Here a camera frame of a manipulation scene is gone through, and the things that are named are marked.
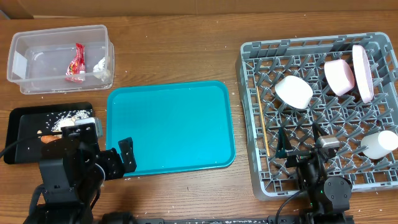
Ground orange carrot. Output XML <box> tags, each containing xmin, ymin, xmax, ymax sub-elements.
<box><xmin>40</xmin><ymin>135</ymin><xmax>61</xmax><ymax>144</ymax></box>

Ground white cup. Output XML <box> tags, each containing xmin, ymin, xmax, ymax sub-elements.
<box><xmin>361</xmin><ymin>130</ymin><xmax>397</xmax><ymax>159</ymax></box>

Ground white bowl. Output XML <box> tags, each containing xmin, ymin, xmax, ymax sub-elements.
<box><xmin>275</xmin><ymin>75</ymin><xmax>313</xmax><ymax>110</ymax></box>

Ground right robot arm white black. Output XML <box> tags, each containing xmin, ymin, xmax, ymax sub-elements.
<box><xmin>268</xmin><ymin>123</ymin><xmax>354</xmax><ymax>224</ymax></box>

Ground black plastic tray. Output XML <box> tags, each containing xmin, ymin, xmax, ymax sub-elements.
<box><xmin>3</xmin><ymin>102</ymin><xmax>94</xmax><ymax>164</ymax></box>

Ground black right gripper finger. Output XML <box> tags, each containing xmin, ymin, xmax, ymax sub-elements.
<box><xmin>275</xmin><ymin>127</ymin><xmax>292</xmax><ymax>158</ymax></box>
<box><xmin>312</xmin><ymin>123</ymin><xmax>326</xmax><ymax>139</ymax></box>

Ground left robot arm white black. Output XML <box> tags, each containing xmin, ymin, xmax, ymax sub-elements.
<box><xmin>25</xmin><ymin>123</ymin><xmax>137</xmax><ymax>224</ymax></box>

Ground wooden chopstick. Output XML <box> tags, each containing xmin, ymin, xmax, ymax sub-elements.
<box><xmin>256</xmin><ymin>85</ymin><xmax>270</xmax><ymax>158</ymax></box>

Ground red snack wrapper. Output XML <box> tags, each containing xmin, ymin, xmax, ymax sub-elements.
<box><xmin>65</xmin><ymin>43</ymin><xmax>86</xmax><ymax>83</ymax></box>

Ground grey dishwasher rack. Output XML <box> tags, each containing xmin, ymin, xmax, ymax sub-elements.
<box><xmin>236</xmin><ymin>32</ymin><xmax>397</xmax><ymax>201</ymax></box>

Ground pink bowl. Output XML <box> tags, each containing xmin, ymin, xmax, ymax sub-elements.
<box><xmin>324</xmin><ymin>59</ymin><xmax>355</xmax><ymax>96</ymax></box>

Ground teal serving tray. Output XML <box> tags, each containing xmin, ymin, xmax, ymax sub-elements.
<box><xmin>105</xmin><ymin>81</ymin><xmax>236</xmax><ymax>176</ymax></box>

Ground clear plastic bin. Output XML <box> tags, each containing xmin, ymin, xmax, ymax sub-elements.
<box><xmin>7</xmin><ymin>25</ymin><xmax>114</xmax><ymax>95</ymax></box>

